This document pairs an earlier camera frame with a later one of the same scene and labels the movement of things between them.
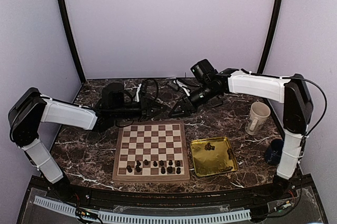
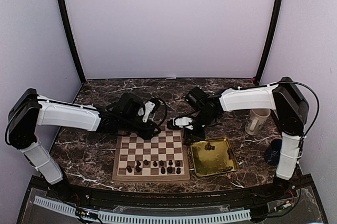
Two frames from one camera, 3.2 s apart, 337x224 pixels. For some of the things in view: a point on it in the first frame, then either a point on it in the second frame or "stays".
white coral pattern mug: [258, 113] stays
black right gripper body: [208, 94] to [205, 119]
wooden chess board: [151, 151] stays
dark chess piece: [129, 168] stays
